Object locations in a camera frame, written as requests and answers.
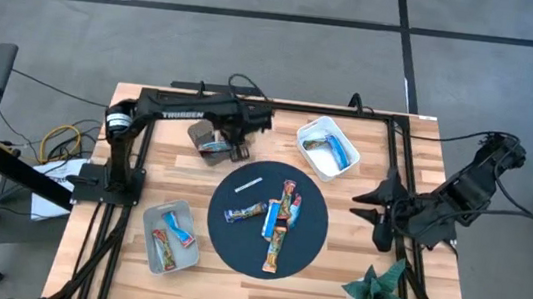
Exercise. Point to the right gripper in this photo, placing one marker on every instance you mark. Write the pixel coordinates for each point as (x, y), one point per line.
(407, 216)

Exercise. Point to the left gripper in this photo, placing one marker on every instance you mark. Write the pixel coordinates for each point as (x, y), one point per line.
(235, 135)

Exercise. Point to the blue and orange granola bar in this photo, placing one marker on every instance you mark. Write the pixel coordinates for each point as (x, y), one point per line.
(214, 147)

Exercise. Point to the brown and blue granola bar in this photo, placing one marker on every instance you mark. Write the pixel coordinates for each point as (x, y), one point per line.
(316, 144)
(244, 212)

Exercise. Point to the red and green granola bar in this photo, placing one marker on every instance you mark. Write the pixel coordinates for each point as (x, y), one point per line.
(164, 251)
(287, 197)

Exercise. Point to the blue wrapper granola bar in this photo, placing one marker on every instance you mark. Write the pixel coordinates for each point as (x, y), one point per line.
(339, 153)
(269, 220)

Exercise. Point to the blue and red granola bar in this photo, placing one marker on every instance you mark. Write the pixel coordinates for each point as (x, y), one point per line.
(178, 228)
(294, 212)

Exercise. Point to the orange wrapper granola bar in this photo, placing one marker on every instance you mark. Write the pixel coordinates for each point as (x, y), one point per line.
(274, 248)

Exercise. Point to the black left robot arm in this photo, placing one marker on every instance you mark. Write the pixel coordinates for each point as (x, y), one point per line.
(175, 109)

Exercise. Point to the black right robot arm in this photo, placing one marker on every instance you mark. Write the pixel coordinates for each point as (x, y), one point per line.
(468, 187)

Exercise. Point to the white tape strip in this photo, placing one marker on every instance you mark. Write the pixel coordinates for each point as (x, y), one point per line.
(248, 185)

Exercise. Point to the white plastic bin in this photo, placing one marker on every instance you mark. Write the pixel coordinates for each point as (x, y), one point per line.
(320, 168)

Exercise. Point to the green artificial succulent plant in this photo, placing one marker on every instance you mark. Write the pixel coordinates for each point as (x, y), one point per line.
(378, 295)

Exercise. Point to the dark blue round woven mat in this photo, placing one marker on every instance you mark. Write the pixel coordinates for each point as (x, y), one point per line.
(235, 246)

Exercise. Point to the light grey plastic bin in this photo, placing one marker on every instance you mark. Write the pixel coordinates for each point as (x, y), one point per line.
(153, 217)

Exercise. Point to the white paper sheet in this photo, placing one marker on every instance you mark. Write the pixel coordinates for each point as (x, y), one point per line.
(46, 205)

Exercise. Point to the black desk beam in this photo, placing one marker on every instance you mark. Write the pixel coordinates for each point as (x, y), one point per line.
(32, 178)

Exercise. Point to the black bar mount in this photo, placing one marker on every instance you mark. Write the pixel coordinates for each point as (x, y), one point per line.
(188, 84)

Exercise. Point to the black aluminium table frame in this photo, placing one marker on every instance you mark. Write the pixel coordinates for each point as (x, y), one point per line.
(326, 110)

